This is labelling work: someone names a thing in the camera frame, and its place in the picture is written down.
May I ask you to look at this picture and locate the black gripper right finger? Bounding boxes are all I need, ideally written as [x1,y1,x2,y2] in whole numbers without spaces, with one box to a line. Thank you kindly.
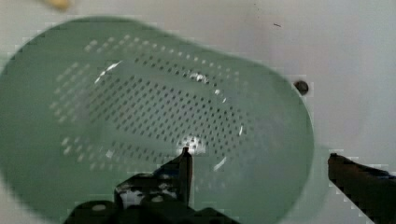
[328,153,396,224]

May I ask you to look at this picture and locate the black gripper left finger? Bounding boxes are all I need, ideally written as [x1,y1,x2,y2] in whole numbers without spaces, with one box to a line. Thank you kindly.
[114,147,192,209]

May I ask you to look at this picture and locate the mint green strainer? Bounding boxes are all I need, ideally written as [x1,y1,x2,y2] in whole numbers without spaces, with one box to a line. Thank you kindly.
[1,17,315,224]

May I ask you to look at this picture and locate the yellow peeled banana toy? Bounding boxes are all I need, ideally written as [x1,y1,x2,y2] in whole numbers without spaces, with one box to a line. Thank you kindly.
[44,0,71,10]

